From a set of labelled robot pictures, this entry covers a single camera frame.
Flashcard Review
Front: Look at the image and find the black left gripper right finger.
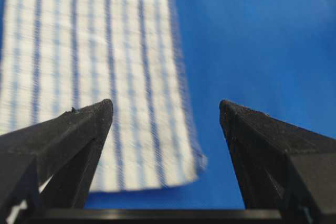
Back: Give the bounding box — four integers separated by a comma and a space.
219, 100, 335, 223

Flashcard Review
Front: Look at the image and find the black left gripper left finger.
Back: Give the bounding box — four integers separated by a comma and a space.
1, 99, 113, 223

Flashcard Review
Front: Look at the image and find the blue striped white towel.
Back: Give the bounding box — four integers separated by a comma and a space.
1, 0, 206, 192

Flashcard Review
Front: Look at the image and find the blue table cover cloth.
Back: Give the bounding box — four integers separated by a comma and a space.
86, 0, 335, 209

